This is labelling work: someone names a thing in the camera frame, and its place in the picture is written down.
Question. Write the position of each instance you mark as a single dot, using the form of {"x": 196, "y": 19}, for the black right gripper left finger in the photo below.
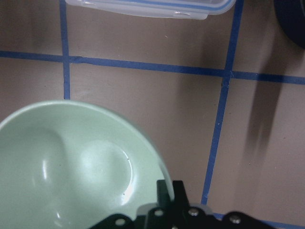
{"x": 155, "y": 216}

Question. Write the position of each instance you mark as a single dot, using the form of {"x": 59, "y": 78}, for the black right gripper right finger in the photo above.
{"x": 184, "y": 215}

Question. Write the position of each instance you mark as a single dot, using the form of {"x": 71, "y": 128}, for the green bowl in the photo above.
{"x": 68, "y": 165}

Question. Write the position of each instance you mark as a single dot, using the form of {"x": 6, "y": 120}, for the clear plastic food container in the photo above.
{"x": 171, "y": 9}

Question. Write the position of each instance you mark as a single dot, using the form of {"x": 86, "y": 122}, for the dark round object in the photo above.
{"x": 291, "y": 17}

